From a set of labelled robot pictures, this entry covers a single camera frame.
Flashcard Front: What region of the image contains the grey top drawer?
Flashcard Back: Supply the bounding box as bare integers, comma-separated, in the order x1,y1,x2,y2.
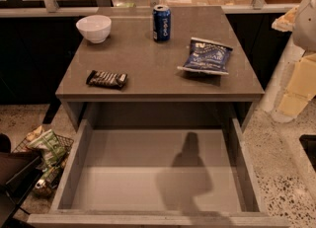
29,117,288,228

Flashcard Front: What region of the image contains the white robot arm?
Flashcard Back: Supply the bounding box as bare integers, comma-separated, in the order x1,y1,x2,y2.
272,0,316,117

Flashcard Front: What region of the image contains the grey drawer cabinet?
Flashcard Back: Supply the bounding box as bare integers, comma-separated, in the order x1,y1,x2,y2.
56,6,264,126

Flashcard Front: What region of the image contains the blue chip bag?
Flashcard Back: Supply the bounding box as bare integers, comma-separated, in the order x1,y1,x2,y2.
177,38,233,75

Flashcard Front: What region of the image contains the blue soda can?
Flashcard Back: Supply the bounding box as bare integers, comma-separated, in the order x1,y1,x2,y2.
152,5,171,42

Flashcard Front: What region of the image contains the dark chocolate bar wrapper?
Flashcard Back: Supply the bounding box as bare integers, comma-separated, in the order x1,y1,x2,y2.
86,70,127,88

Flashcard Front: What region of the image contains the white bowl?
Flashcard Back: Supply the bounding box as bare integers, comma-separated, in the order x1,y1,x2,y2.
76,15,112,43

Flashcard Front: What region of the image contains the green snack bag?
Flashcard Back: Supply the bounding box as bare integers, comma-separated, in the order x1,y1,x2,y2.
27,129,66,167

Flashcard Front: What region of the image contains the silver can in basket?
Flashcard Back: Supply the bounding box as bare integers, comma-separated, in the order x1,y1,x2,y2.
34,179,52,197

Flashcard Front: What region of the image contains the black furniture piece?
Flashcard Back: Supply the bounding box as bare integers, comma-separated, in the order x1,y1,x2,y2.
0,133,41,228

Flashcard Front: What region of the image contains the black wire basket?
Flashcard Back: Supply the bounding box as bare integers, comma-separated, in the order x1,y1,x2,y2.
12,134,75,197

